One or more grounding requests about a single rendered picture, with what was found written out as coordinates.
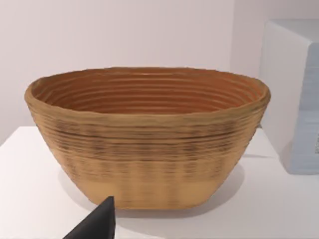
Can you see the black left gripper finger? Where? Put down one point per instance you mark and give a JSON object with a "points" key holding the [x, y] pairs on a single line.
{"points": [[101, 221]]}

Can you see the brown woven basket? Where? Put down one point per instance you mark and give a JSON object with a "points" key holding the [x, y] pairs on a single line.
{"points": [[149, 149]]}

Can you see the pale microwave oven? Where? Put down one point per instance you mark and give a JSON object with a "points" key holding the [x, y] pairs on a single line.
{"points": [[294, 99]]}

